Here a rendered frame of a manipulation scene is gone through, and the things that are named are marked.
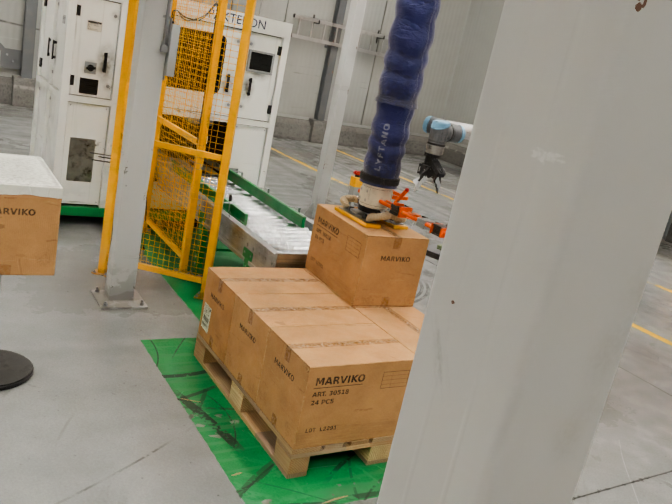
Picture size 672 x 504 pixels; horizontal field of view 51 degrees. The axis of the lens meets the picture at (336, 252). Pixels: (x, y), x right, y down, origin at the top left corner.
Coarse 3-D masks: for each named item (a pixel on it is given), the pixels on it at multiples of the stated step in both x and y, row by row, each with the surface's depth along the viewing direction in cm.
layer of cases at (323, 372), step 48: (240, 288) 363; (288, 288) 378; (240, 336) 348; (288, 336) 316; (336, 336) 327; (384, 336) 340; (240, 384) 347; (288, 384) 306; (336, 384) 301; (384, 384) 316; (288, 432) 304; (336, 432) 311; (384, 432) 327
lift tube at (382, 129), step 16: (384, 112) 371; (400, 112) 369; (384, 128) 372; (400, 128) 373; (368, 144) 382; (384, 144) 375; (400, 144) 376; (368, 160) 380; (384, 160) 376; (400, 160) 382; (384, 176) 378
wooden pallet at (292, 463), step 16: (208, 352) 388; (208, 368) 384; (224, 368) 363; (224, 384) 370; (240, 400) 346; (240, 416) 345; (256, 416) 345; (256, 432) 332; (272, 432) 334; (272, 448) 321; (288, 448) 304; (304, 448) 304; (320, 448) 311; (336, 448) 314; (352, 448) 319; (368, 448) 327; (384, 448) 330; (288, 464) 303; (304, 464) 307; (368, 464) 328
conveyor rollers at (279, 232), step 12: (204, 180) 601; (216, 180) 607; (228, 180) 615; (228, 192) 569; (240, 192) 582; (240, 204) 538; (252, 204) 551; (264, 204) 557; (252, 216) 513; (264, 216) 519; (276, 216) 525; (252, 228) 478; (264, 228) 490; (276, 228) 496; (288, 228) 501; (300, 228) 507; (264, 240) 462; (276, 240) 467; (288, 240) 472; (300, 240) 477; (300, 252) 448
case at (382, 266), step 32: (320, 224) 405; (352, 224) 376; (384, 224) 392; (320, 256) 404; (352, 256) 373; (384, 256) 370; (416, 256) 380; (352, 288) 371; (384, 288) 377; (416, 288) 388
